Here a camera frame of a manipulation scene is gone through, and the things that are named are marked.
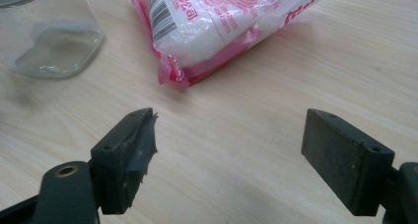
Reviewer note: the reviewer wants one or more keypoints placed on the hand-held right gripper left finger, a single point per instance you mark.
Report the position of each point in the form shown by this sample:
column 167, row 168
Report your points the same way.
column 118, row 161

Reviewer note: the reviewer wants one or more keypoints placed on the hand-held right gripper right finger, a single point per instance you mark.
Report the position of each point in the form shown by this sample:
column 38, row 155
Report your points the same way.
column 338, row 164

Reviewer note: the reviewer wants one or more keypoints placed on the pink and white seasoning bag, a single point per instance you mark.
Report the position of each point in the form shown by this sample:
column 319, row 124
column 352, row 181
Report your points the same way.
column 203, row 33

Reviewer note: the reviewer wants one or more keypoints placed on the clear plastic container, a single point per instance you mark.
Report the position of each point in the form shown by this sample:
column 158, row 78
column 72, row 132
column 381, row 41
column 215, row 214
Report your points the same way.
column 59, row 49

